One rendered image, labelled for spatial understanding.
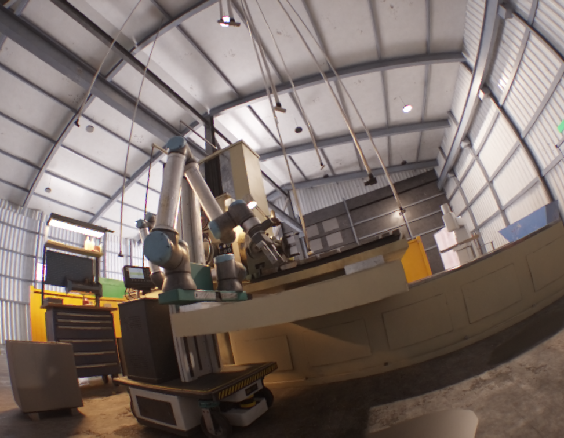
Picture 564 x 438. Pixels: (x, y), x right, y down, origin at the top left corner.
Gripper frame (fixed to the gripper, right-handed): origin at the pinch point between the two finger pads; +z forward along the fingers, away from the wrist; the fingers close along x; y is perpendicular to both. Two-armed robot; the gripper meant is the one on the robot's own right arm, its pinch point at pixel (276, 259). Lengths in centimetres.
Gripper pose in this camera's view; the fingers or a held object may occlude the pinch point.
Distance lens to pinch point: 114.9
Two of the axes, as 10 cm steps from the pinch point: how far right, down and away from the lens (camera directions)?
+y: -7.7, 6.3, 0.5
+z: 5.9, 7.5, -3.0
